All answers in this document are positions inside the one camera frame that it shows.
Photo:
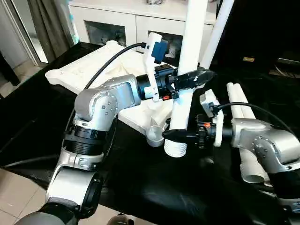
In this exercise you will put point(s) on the white plastic table leg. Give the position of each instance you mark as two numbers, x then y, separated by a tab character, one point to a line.
215	35
241	93
191	35
230	93

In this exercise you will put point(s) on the white plastic table top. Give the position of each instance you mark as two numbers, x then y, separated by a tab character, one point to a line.
77	70

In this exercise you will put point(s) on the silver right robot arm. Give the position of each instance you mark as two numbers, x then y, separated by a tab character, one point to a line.
262	140

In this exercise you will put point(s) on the white jar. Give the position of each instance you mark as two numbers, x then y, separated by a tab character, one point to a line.
172	50

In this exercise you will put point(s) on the black mat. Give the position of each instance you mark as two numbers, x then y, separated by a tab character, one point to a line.
164	187

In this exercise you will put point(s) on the black cabinet with gold label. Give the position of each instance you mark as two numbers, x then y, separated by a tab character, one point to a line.
253	30

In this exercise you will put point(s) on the dark grey figurine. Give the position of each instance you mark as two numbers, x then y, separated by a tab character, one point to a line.
156	1

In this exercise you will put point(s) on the white display cabinet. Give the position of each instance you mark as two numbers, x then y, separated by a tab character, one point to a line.
112	14

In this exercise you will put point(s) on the dark low furniture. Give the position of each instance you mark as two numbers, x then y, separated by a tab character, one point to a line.
286	68

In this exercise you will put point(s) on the light blue rack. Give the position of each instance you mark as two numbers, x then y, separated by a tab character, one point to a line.
73	28

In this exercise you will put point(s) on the grey curtain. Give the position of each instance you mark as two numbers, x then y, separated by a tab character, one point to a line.
49	28

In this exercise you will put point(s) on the black floor stand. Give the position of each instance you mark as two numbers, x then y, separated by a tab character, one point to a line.
9	70

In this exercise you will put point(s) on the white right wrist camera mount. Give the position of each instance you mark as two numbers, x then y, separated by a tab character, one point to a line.
218	131

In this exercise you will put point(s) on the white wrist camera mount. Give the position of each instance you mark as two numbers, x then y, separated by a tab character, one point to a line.
218	131
150	65

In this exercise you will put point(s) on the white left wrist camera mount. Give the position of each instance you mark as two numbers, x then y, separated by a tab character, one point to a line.
150	65

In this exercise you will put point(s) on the grey door frame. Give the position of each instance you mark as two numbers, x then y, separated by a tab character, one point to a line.
23	35

